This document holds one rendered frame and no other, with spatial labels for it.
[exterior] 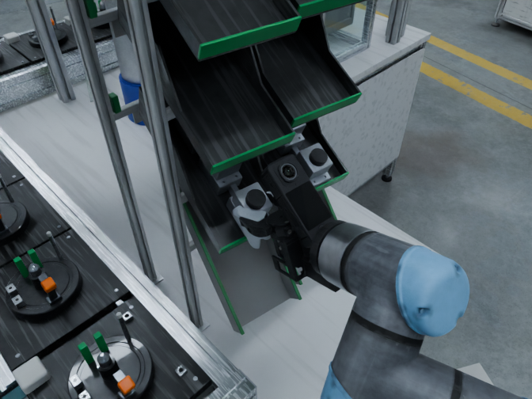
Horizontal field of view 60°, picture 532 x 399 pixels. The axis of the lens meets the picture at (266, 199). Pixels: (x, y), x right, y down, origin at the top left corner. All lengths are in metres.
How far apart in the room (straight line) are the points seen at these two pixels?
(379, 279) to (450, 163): 2.53
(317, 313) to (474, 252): 1.54
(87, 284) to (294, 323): 0.44
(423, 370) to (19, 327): 0.75
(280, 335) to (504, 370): 1.30
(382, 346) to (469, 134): 2.86
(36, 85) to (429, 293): 1.63
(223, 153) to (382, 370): 0.33
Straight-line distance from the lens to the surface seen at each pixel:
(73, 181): 1.44
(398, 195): 2.65
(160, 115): 0.65
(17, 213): 1.20
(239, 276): 0.87
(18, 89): 1.85
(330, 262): 0.52
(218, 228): 0.73
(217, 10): 0.57
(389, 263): 0.46
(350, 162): 2.18
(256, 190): 0.69
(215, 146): 0.63
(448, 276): 0.45
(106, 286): 1.00
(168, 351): 0.89
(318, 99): 0.73
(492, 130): 3.37
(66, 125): 1.69
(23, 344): 0.98
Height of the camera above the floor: 1.74
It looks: 44 degrees down
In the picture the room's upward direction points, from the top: straight up
